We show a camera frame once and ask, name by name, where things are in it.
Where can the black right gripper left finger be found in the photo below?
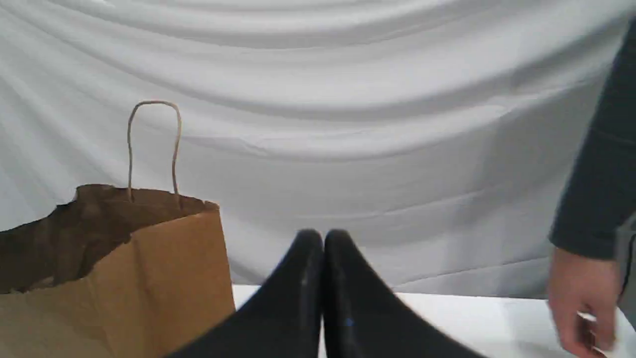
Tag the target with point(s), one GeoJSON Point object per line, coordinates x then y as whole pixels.
{"type": "Point", "coordinates": [281, 320]}

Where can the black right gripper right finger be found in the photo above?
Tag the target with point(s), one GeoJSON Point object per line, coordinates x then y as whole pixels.
{"type": "Point", "coordinates": [363, 318]}

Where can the brown paper bag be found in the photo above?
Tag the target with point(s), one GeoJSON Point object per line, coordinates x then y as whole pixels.
{"type": "Point", "coordinates": [114, 273]}

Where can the dark grey sleeved forearm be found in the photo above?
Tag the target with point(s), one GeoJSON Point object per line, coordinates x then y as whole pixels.
{"type": "Point", "coordinates": [601, 192]}

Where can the person's bare hand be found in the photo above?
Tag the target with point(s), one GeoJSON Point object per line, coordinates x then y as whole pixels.
{"type": "Point", "coordinates": [583, 295]}

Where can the white draped backdrop cloth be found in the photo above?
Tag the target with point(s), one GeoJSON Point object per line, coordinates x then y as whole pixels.
{"type": "Point", "coordinates": [439, 133]}

